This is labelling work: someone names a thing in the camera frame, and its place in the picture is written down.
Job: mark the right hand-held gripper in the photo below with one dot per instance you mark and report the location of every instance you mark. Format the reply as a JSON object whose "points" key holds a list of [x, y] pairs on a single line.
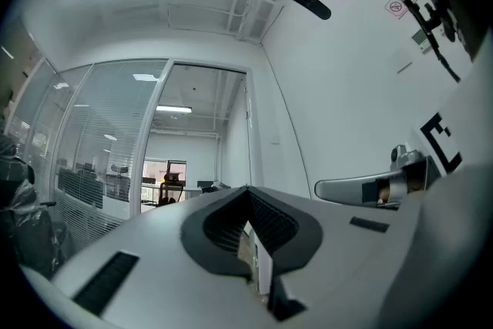
{"points": [[431, 138]]}

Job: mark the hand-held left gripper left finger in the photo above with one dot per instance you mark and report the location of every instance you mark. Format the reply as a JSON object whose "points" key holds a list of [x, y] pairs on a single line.
{"points": [[135, 262]]}

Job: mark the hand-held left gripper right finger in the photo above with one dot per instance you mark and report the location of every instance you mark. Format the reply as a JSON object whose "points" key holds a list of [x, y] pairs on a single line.
{"points": [[346, 266]]}

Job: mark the frosted glass door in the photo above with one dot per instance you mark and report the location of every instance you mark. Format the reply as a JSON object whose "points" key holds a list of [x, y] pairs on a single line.
{"points": [[237, 135]]}

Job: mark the white office desk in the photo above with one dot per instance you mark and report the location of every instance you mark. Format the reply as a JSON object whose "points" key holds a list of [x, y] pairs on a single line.
{"points": [[190, 189]]}

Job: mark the black chair wrapped in plastic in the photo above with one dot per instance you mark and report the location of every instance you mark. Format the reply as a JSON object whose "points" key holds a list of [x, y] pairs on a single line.
{"points": [[27, 212]]}

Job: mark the glass partition with blinds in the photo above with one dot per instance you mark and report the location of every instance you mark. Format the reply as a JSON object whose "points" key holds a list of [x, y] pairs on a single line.
{"points": [[108, 108]]}

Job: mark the long ceiling light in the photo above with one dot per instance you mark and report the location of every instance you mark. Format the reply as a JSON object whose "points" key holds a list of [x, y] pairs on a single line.
{"points": [[173, 109]]}

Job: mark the white sign with red circle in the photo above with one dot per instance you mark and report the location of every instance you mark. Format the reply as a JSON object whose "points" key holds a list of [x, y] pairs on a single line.
{"points": [[404, 0]]}

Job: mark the window with dark frame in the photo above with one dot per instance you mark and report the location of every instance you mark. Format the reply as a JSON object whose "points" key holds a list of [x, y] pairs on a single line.
{"points": [[177, 169]]}

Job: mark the white wall control panel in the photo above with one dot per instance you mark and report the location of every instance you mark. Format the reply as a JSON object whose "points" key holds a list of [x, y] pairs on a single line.
{"points": [[421, 42]]}

